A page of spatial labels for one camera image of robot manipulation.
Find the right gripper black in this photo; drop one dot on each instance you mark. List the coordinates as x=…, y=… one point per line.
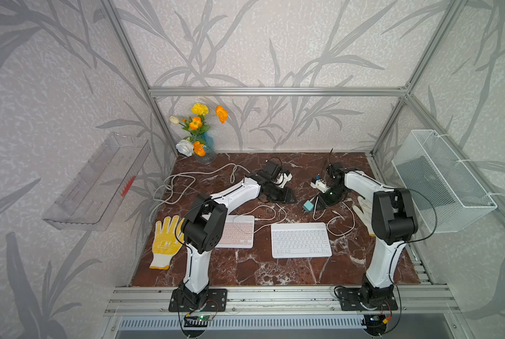
x=322, y=203

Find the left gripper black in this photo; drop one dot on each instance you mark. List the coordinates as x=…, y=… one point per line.
x=285, y=197

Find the teal charger plug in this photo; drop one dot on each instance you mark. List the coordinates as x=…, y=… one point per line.
x=309, y=206

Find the pink wireless keyboard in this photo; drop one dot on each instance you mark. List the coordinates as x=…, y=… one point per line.
x=238, y=233

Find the white wireless keyboard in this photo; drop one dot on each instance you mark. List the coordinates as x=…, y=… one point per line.
x=300, y=240

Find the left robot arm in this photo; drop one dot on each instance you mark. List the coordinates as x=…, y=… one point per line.
x=204, y=223

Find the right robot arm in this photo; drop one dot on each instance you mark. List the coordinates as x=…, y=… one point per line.
x=393, y=219

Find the white work glove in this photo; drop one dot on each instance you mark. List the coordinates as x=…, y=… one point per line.
x=364, y=211

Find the flower bouquet in vase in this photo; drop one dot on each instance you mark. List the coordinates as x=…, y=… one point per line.
x=197, y=144

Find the yellow work glove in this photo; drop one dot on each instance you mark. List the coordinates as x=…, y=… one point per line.
x=168, y=240

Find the white wire mesh basket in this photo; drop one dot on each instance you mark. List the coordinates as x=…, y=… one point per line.
x=448, y=196

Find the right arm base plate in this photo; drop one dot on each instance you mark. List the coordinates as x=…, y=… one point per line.
x=366, y=298

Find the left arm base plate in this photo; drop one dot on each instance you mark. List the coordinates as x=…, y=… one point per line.
x=210, y=299

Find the aluminium front rail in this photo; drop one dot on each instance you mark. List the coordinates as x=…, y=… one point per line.
x=272, y=300

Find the clear plastic wall shelf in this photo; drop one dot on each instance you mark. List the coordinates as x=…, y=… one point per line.
x=92, y=199

